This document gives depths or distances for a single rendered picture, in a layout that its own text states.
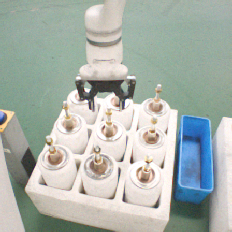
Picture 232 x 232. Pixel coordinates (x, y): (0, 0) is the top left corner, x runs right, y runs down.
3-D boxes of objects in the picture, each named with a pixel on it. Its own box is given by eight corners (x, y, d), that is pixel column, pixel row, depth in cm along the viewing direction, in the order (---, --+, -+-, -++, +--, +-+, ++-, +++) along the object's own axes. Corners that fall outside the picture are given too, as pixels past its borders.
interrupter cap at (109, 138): (111, 147, 67) (111, 145, 66) (90, 132, 70) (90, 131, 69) (128, 130, 71) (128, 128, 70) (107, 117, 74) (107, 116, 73)
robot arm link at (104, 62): (80, 81, 47) (76, 53, 42) (84, 49, 55) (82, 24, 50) (127, 81, 47) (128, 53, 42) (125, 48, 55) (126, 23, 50)
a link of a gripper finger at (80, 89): (80, 73, 57) (88, 91, 61) (72, 74, 57) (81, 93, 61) (78, 81, 55) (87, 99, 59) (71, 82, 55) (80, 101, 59)
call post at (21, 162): (33, 187, 85) (2, 132, 62) (15, 183, 86) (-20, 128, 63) (40, 170, 90) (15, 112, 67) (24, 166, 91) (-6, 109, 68)
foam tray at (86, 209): (158, 240, 73) (169, 220, 60) (40, 213, 79) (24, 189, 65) (169, 140, 99) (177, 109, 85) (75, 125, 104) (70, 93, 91)
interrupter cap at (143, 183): (155, 160, 64) (155, 158, 63) (164, 186, 59) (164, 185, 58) (126, 165, 63) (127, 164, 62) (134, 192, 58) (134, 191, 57)
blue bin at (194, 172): (203, 207, 80) (214, 192, 71) (170, 202, 81) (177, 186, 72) (202, 138, 100) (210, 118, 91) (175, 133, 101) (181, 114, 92)
